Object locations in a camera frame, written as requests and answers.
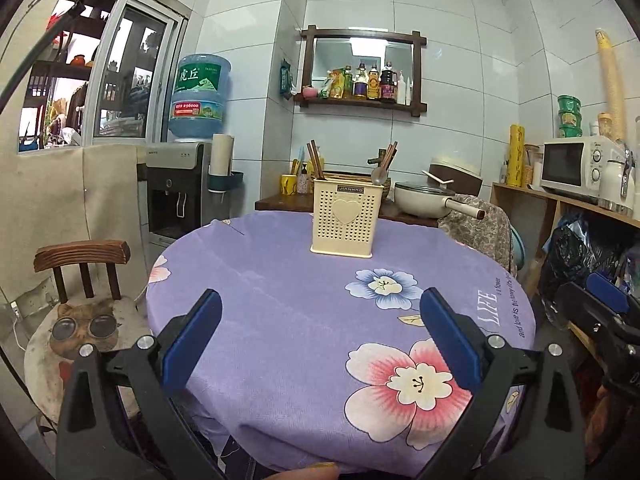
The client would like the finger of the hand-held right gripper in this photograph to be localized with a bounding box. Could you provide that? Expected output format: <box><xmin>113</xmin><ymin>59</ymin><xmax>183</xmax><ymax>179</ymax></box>
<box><xmin>587</xmin><ymin>271</ymin><xmax>640</xmax><ymax>315</ymax></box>
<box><xmin>555</xmin><ymin>282</ymin><xmax>626</xmax><ymax>348</ymax></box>

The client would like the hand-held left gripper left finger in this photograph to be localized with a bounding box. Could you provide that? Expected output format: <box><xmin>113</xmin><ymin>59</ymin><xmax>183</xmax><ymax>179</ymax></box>
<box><xmin>55</xmin><ymin>288</ymin><xmax>223</xmax><ymax>480</ymax></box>

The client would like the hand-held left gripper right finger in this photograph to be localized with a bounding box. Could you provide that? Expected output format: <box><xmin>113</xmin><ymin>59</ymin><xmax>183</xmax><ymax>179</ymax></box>
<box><xmin>415</xmin><ymin>287</ymin><xmax>586</xmax><ymax>480</ymax></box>

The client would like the cream plastic utensil holder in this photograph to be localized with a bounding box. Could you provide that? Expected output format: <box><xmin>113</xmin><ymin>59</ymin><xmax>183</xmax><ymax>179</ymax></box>
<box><xmin>310</xmin><ymin>178</ymin><xmax>385</xmax><ymax>260</ymax></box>

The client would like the black plastic bag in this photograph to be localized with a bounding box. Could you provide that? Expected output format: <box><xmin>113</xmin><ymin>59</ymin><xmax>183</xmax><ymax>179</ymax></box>
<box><xmin>542</xmin><ymin>212</ymin><xmax>627</xmax><ymax>332</ymax></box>

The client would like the person's red clothing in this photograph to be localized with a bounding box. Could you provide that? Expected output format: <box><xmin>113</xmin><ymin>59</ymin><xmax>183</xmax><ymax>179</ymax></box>
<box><xmin>584</xmin><ymin>384</ymin><xmax>640</xmax><ymax>463</ymax></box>

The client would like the white kettle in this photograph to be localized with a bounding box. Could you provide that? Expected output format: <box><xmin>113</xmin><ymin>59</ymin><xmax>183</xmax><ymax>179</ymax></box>
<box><xmin>597</xmin><ymin>142</ymin><xmax>639</xmax><ymax>216</ymax></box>

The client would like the cat print chair cushion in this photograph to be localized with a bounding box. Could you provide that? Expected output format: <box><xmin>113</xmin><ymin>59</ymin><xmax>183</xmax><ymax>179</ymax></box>
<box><xmin>23</xmin><ymin>295</ymin><xmax>152</xmax><ymax>427</ymax></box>

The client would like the floral patterned cloth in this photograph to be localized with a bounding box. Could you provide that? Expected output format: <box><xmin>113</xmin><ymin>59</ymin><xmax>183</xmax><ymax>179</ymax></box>
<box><xmin>438</xmin><ymin>200</ymin><xmax>519</xmax><ymax>277</ymax></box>

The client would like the purple floral tablecloth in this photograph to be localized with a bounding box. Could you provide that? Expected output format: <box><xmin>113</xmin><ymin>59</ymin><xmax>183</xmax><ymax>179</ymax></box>
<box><xmin>145</xmin><ymin>210</ymin><xmax>537</xmax><ymax>477</ymax></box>

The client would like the wooden shelf unit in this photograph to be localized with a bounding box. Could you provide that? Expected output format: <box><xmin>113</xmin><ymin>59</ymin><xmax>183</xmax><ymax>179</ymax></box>
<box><xmin>491</xmin><ymin>182</ymin><xmax>640</xmax><ymax>361</ymax></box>

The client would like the white microwave oven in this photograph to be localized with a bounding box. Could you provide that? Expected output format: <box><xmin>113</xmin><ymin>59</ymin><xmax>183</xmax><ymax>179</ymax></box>
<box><xmin>539</xmin><ymin>136</ymin><xmax>622</xmax><ymax>206</ymax></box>

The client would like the wooden chair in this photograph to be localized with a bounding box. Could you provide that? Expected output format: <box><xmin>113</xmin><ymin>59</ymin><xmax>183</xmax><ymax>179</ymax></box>
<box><xmin>33</xmin><ymin>240</ymin><xmax>131</xmax><ymax>304</ymax></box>

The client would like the white frying pan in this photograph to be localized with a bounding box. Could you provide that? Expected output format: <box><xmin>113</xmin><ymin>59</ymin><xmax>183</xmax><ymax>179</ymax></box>
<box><xmin>393</xmin><ymin>181</ymin><xmax>486</xmax><ymax>221</ymax></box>

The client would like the glass jar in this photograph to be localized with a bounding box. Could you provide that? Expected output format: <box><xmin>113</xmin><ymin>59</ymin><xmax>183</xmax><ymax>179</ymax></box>
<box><xmin>522</xmin><ymin>144</ymin><xmax>544</xmax><ymax>189</ymax></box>

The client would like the grey water dispenser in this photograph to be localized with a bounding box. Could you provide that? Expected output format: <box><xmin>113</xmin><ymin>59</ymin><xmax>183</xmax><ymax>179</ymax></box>
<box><xmin>145</xmin><ymin>141</ymin><xmax>214</xmax><ymax>247</ymax></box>

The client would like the yellow wrap roll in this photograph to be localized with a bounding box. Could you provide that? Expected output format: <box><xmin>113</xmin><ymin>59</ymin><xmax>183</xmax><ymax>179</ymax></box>
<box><xmin>507</xmin><ymin>124</ymin><xmax>526</xmax><ymax>187</ymax></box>

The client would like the teal cup holder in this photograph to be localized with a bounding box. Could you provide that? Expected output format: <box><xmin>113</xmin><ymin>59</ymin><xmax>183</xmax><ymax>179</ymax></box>
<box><xmin>207</xmin><ymin>172</ymin><xmax>245</xmax><ymax>194</ymax></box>

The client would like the dark wooden side table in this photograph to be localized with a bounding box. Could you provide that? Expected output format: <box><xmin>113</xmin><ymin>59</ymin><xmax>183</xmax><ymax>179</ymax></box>
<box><xmin>254</xmin><ymin>192</ymin><xmax>442</xmax><ymax>229</ymax></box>

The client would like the brown white rice cooker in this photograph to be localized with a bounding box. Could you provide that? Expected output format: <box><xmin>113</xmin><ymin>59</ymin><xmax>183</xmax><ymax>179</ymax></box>
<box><xmin>428</xmin><ymin>156</ymin><xmax>485</xmax><ymax>197</ymax></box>

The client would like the beige cloth panel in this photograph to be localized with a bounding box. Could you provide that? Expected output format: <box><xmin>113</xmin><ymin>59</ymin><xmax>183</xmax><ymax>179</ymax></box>
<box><xmin>0</xmin><ymin>143</ymin><xmax>152</xmax><ymax>303</ymax></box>

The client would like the white paper cup stack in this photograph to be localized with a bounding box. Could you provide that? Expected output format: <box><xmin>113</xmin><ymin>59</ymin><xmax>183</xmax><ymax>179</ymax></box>
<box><xmin>210</xmin><ymin>133</ymin><xmax>236</xmax><ymax>177</ymax></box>

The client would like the tall sleeve of paper cups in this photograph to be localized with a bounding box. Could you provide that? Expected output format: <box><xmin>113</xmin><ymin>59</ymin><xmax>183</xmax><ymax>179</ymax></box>
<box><xmin>595</xmin><ymin>28</ymin><xmax>629</xmax><ymax>144</ymax></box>

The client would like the blue water jug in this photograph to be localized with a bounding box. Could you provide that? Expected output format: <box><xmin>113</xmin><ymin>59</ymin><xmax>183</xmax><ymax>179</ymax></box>
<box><xmin>167</xmin><ymin>54</ymin><xmax>233</xmax><ymax>142</ymax></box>

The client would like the dark soy sauce bottle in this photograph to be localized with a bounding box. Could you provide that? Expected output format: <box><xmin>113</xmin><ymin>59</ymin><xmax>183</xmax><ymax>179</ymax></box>
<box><xmin>379</xmin><ymin>61</ymin><xmax>397</xmax><ymax>101</ymax></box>

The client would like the metal framed window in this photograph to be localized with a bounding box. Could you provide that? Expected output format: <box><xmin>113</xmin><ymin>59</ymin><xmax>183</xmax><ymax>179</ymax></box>
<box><xmin>17</xmin><ymin>0</ymin><xmax>192</xmax><ymax>154</ymax></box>

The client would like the yellow seasoning packet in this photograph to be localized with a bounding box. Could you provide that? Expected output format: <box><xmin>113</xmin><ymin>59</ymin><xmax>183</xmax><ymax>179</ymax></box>
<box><xmin>320</xmin><ymin>71</ymin><xmax>343</xmax><ymax>99</ymax></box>

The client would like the wooden framed mirror shelf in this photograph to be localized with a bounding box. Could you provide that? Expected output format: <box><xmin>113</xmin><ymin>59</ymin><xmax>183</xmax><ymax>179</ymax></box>
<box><xmin>292</xmin><ymin>25</ymin><xmax>429</xmax><ymax>119</ymax></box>

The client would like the white charger cable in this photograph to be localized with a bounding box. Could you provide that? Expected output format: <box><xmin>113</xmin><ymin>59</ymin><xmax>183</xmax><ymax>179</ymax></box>
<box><xmin>7</xmin><ymin>300</ymin><xmax>32</xmax><ymax>353</ymax></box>

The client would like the green wall hanging pouch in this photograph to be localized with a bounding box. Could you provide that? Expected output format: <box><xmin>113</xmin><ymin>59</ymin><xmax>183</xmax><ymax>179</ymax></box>
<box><xmin>278</xmin><ymin>58</ymin><xmax>294</xmax><ymax>99</ymax></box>

